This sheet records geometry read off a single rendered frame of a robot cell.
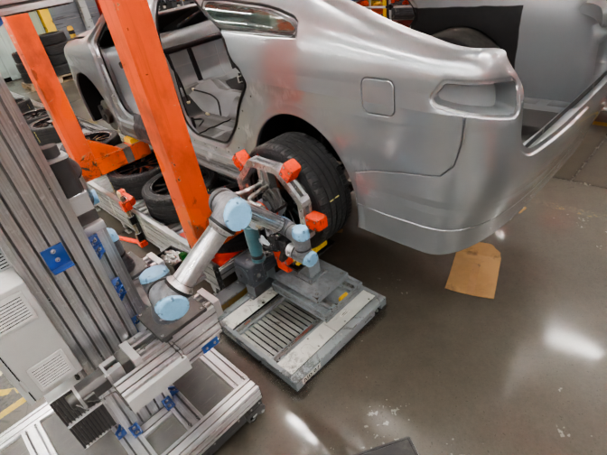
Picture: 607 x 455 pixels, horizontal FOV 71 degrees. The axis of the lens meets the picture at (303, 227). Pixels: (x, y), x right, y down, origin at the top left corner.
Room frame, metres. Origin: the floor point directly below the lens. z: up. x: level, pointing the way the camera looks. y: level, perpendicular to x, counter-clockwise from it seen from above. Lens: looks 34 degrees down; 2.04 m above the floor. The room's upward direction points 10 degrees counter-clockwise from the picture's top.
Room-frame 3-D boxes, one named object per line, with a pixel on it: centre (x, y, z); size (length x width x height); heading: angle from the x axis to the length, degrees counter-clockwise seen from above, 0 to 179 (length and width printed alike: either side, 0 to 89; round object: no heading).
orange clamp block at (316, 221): (1.81, -0.07, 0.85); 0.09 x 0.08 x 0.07; 40
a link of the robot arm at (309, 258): (1.54, 0.02, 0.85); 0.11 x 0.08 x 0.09; 40
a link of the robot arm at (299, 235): (1.56, 0.03, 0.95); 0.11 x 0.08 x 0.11; 29
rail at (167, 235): (3.24, 1.41, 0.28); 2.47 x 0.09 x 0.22; 40
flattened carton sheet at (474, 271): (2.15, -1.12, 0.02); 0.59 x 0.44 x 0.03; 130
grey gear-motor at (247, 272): (2.28, 0.29, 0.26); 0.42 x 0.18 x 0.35; 130
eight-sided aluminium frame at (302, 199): (2.05, 0.14, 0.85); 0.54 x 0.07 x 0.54; 40
